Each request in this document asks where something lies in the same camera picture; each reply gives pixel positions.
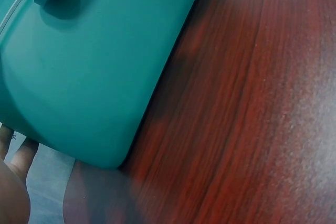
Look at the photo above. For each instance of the person's left hand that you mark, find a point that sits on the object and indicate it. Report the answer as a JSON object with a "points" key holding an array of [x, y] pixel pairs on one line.
{"points": [[11, 190]]}

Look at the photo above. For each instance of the teal plastic box grey latch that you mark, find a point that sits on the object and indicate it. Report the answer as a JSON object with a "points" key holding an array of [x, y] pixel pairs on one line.
{"points": [[86, 77]]}

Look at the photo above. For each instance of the person's left fingers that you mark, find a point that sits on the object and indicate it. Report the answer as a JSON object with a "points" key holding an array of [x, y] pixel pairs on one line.
{"points": [[22, 155]]}

